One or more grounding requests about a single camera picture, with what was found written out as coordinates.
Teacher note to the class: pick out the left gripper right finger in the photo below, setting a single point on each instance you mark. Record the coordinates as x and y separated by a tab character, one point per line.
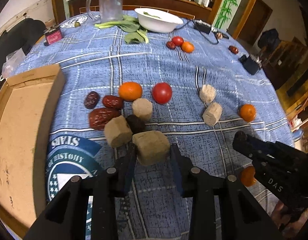
242	217

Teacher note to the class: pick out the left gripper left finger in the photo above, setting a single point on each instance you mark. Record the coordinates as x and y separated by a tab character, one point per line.
65	216

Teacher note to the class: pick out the orange tangerine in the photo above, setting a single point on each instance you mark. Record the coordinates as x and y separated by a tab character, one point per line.
247	112
130	91
247	176

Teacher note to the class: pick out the beige cylinder cake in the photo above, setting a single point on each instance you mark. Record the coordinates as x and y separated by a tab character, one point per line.
212	114

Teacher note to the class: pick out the beige cake block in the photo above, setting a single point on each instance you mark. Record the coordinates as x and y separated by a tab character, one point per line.
117	132
153	147

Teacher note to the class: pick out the large red date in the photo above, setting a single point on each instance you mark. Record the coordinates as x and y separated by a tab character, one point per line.
99	117

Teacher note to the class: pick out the white puffed cake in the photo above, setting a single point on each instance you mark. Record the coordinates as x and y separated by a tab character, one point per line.
207	93

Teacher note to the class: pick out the beige cake block front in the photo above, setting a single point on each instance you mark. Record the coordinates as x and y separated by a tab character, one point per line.
153	147

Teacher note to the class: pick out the dark round date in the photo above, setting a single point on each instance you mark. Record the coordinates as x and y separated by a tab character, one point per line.
136	124

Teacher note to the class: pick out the black power adapter right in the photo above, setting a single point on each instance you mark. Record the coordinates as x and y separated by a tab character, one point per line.
252	64

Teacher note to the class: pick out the cardboard box tray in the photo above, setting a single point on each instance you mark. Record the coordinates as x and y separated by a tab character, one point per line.
27	104

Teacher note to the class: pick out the dark purple date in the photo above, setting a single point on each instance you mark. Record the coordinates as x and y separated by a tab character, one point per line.
91	100

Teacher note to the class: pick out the red date middle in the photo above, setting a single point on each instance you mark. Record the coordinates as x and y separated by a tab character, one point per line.
113	102

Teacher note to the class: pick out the far right red date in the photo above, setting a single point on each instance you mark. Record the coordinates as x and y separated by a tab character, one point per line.
233	49

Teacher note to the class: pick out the round beige cake middle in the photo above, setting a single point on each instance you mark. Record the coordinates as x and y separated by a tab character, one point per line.
142	108

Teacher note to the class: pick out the large red tomato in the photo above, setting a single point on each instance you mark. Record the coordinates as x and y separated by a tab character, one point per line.
162	93

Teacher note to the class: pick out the small far tangerine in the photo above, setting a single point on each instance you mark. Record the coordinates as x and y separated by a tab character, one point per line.
187	47

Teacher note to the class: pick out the blue plaid tablecloth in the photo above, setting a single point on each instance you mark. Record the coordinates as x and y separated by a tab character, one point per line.
99	60

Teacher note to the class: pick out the black power brick far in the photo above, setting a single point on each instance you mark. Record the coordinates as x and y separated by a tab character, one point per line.
202	27

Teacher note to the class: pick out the small far tomato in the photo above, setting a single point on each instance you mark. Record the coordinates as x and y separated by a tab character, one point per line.
178	41

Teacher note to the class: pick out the clear plastic bag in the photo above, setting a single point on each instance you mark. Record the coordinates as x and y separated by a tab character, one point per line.
13	60

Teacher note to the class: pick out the small far red date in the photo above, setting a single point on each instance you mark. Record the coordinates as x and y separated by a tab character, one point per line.
170	45

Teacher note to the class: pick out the pink black small box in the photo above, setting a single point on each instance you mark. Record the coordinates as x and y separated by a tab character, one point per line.
52	35

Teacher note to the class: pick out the black sofa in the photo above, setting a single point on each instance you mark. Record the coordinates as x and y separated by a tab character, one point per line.
23	35

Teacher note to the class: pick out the small green olive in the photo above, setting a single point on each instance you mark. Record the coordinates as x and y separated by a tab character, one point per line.
77	24

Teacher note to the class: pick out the white bowl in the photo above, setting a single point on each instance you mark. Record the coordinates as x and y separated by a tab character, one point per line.
157	21

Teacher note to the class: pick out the green leafy vegetable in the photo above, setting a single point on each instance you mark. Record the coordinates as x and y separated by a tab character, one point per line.
135	33

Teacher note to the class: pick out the clear plastic pitcher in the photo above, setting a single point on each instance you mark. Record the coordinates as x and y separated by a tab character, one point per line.
109	10

